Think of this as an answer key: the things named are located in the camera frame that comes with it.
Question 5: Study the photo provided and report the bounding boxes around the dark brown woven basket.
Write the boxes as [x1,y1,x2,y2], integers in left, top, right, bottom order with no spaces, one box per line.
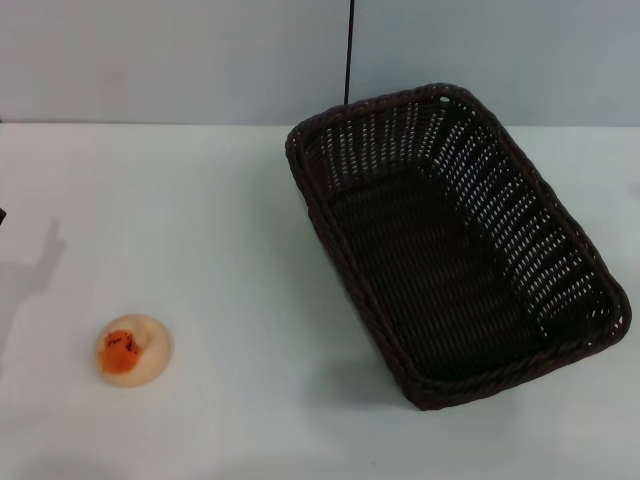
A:
[284,82,633,412]

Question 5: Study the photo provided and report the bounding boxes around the cream bun with orange filling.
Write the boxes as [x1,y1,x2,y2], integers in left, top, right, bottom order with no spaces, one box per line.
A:
[95,313,176,388]

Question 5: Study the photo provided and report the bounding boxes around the thin black wall line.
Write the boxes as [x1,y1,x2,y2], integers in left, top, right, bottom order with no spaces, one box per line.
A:
[342,0,355,107]

